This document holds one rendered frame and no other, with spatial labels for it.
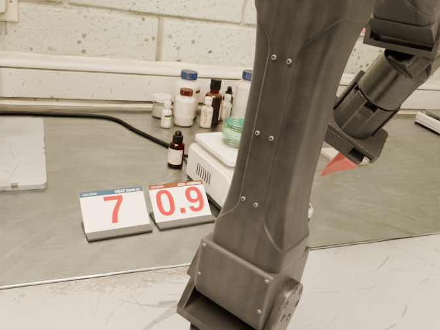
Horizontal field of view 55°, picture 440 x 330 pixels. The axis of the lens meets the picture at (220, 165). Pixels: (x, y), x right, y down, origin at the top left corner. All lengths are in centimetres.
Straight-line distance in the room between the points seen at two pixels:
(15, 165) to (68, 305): 33
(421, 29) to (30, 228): 52
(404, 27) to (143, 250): 40
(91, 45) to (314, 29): 90
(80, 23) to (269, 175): 87
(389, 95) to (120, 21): 75
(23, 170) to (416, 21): 60
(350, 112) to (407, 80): 8
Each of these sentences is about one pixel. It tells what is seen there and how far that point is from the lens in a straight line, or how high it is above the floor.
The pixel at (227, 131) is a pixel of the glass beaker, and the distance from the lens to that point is 69.
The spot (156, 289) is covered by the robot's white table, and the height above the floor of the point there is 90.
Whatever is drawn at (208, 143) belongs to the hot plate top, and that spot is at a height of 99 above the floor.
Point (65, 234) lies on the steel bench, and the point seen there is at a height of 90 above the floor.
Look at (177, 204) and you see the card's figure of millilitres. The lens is 65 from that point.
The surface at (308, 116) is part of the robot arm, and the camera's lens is 28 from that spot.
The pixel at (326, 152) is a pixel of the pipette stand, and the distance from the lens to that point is 101.
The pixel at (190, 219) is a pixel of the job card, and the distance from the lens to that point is 65.
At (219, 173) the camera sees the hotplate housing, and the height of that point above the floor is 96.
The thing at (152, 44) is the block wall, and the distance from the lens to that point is 114.
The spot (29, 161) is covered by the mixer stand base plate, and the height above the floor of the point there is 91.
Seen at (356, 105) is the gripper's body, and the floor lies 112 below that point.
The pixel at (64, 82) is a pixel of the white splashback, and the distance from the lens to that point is 109.
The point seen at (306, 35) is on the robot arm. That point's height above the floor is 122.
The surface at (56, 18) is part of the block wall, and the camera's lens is 110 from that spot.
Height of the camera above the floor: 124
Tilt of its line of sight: 24 degrees down
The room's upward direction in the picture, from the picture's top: 9 degrees clockwise
